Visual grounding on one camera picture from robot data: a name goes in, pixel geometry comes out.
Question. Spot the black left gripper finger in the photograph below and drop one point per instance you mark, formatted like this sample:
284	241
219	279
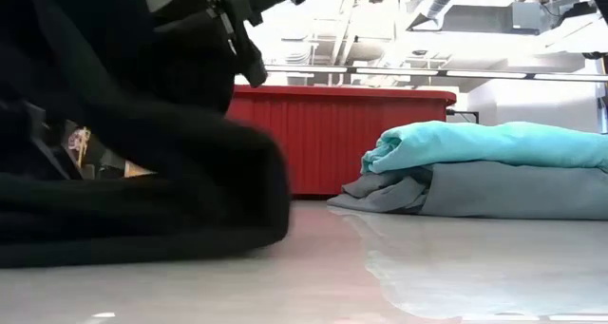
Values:
249	53

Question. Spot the black garment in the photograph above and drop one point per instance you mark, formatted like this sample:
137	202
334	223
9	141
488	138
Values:
119	172

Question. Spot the turquoise shorts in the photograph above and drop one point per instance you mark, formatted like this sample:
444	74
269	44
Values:
475	143

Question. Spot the grey-green garment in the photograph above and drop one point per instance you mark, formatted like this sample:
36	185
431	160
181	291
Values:
499	191

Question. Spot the red plastic laundry bin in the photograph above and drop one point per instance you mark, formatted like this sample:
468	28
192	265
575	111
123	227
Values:
332	143

